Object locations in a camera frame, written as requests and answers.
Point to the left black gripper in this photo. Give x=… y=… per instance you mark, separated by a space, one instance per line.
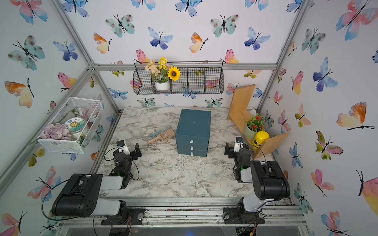
x=133 y=153

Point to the teal top drawer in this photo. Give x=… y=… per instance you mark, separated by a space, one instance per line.
x=192 y=140

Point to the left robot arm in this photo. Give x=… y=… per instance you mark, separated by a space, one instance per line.
x=80 y=196

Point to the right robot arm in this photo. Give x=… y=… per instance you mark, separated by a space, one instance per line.
x=267 y=178

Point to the teal drawer cabinet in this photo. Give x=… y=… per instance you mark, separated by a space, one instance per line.
x=193 y=123

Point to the yellow canister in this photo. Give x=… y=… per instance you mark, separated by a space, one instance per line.
x=259 y=139

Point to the small wooden dustpan brush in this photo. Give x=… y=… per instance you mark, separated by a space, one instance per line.
x=164 y=134

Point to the green pot red flowers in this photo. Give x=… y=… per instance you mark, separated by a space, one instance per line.
x=254 y=125

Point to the wooden zigzag shelf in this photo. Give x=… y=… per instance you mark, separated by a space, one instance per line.
x=239 y=114

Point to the round green tin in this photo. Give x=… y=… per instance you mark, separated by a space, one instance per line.
x=75 y=125

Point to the white flower pot with sunflower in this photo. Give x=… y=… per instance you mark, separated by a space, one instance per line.
x=163 y=73

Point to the pink artificial flowers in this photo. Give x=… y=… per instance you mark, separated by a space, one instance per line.
x=56 y=132

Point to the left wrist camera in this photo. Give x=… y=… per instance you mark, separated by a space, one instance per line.
x=121 y=145

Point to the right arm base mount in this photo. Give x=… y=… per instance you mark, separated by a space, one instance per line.
x=235 y=215

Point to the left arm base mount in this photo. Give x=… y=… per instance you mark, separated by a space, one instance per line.
x=126 y=217

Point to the white mesh wall basket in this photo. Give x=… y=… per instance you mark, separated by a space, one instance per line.
x=91 y=110

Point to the black wire wall basket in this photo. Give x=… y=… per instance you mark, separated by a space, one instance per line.
x=195 y=78

